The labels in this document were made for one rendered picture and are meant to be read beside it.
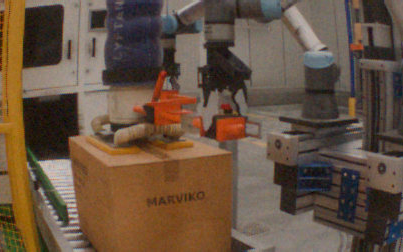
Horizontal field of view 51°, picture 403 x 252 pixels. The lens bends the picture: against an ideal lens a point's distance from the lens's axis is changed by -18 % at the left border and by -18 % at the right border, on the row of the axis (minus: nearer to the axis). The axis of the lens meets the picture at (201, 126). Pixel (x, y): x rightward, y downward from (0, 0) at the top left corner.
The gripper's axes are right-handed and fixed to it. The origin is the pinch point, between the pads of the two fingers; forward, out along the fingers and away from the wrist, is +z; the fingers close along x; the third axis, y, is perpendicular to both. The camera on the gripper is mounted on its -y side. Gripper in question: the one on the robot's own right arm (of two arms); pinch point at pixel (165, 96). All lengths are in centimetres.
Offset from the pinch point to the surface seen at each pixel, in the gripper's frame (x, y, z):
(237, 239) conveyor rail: 3, 51, 48
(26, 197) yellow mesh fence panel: -68, -8, 40
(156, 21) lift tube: -21, 39, -29
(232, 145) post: 23.8, 13.4, 21.0
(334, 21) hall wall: 819, -708, -120
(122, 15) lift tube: -33, 36, -32
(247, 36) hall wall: 595, -814, -63
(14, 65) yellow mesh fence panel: -69, -9, -19
